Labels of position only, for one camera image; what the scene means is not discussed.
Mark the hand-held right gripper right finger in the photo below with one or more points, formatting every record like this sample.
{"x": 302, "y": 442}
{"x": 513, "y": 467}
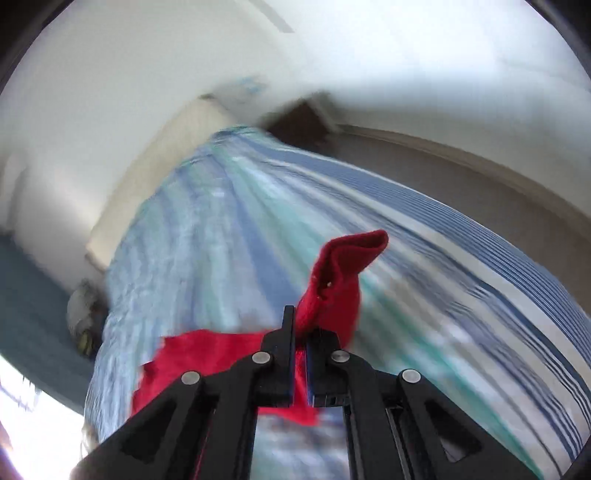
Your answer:
{"x": 310, "y": 374}

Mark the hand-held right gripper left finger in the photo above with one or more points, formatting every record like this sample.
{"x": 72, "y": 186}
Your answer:
{"x": 290, "y": 364}

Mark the red sweater with white animal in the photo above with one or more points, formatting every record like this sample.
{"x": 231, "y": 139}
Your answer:
{"x": 332, "y": 286}

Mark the pile of clothes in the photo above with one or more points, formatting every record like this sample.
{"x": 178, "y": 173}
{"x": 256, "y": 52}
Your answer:
{"x": 85, "y": 318}

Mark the striped bed sheet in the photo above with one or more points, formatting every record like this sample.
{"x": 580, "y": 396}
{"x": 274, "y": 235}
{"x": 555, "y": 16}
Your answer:
{"x": 231, "y": 221}

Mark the cream padded headboard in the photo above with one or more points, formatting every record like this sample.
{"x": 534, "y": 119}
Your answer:
{"x": 161, "y": 175}

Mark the dark wooden nightstand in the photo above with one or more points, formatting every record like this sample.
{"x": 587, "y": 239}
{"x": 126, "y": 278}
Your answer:
{"x": 300, "y": 120}

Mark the blue curtain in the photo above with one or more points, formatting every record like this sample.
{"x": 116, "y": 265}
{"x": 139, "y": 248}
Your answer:
{"x": 32, "y": 300}

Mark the blue wall sticker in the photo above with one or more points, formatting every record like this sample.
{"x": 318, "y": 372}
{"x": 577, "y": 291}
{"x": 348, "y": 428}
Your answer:
{"x": 249, "y": 87}

